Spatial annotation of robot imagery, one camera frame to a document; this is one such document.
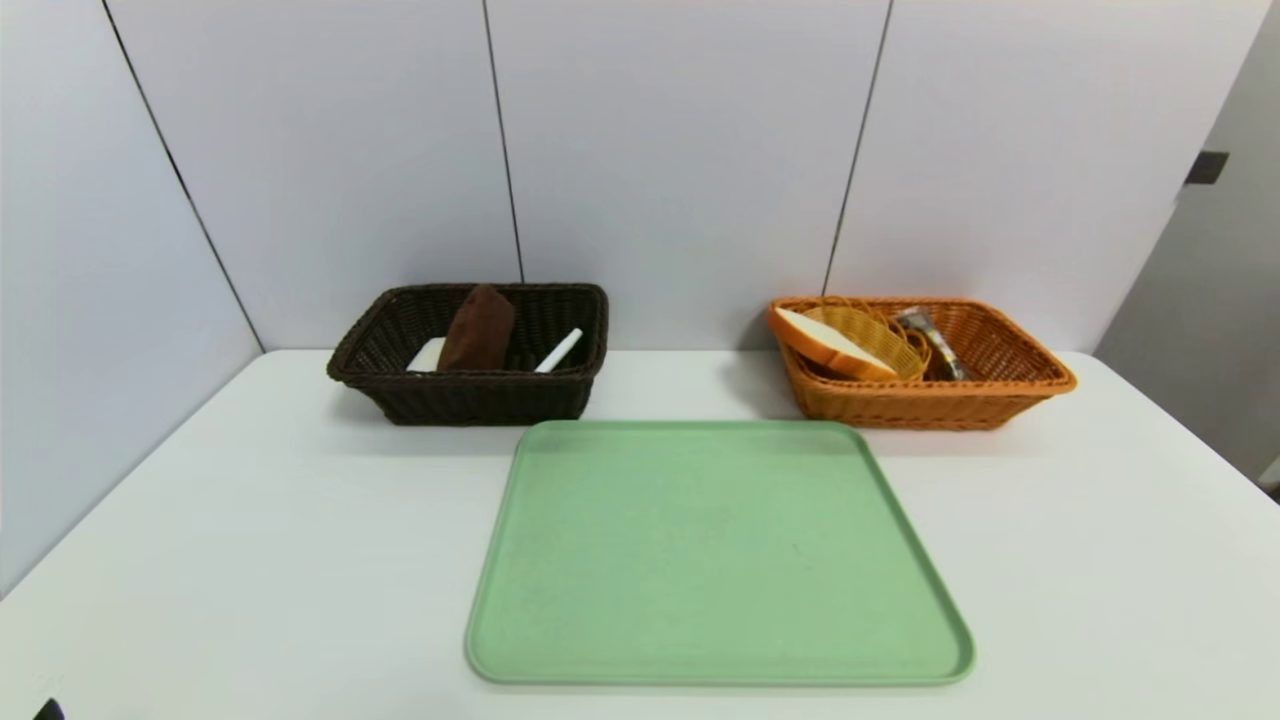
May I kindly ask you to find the white marker pen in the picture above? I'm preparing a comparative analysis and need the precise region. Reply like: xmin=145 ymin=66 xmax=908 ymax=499
xmin=534 ymin=328 xmax=584 ymax=374

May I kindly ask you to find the brown cloth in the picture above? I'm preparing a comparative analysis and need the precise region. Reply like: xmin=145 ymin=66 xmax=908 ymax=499
xmin=437 ymin=284 xmax=517 ymax=373

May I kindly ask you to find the toast bread slice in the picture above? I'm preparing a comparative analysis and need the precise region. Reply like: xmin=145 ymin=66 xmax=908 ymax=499
xmin=768 ymin=305 xmax=901 ymax=381

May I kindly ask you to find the small yellow wicker basket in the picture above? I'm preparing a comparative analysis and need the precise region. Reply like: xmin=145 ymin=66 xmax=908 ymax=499
xmin=810 ymin=298 xmax=933 ymax=383

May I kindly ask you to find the clear candy packet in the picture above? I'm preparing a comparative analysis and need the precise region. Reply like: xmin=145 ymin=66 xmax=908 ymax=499
xmin=890 ymin=305 xmax=971 ymax=381

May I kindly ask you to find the dark brown wicker basket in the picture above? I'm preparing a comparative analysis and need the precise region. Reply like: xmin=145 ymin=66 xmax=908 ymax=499
xmin=327 ymin=283 xmax=609 ymax=428

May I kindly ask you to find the orange wicker basket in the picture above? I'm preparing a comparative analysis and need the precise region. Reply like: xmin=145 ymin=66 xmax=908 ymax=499
xmin=768 ymin=295 xmax=1079 ymax=432

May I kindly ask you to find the green plastic tray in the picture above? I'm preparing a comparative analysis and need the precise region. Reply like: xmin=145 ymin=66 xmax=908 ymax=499
xmin=465 ymin=420 xmax=976 ymax=688

